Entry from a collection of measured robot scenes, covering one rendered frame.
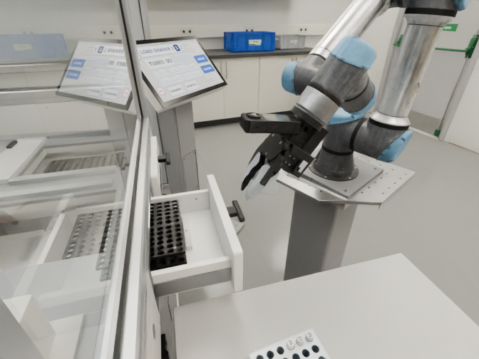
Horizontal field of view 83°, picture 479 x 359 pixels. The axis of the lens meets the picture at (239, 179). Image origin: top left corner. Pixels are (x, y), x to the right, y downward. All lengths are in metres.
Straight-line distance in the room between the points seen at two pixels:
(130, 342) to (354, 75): 0.52
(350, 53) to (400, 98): 0.40
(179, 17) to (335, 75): 3.69
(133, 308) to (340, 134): 0.81
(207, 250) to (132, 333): 0.31
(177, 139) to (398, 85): 1.03
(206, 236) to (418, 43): 0.73
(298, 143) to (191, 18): 3.71
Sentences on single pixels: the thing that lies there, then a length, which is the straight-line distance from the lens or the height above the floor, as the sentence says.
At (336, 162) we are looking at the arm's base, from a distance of 1.03.
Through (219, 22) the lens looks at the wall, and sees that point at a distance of 4.28.
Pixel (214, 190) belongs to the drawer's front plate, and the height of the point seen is 0.93.
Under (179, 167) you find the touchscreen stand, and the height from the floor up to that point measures 0.56.
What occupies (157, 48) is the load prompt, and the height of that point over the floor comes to 1.16.
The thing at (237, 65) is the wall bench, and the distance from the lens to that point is 3.67.
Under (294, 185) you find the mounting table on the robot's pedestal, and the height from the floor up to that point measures 0.76.
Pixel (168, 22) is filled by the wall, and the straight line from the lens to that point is 4.12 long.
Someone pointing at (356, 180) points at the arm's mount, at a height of 0.77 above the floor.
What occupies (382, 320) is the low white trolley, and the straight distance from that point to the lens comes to 0.67.
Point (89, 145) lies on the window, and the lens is 0.32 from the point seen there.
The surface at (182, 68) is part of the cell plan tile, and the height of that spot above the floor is 1.07.
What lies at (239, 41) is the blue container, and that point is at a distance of 3.81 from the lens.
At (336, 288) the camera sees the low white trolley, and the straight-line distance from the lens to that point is 0.69.
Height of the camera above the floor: 1.28
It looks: 31 degrees down
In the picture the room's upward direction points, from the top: straight up
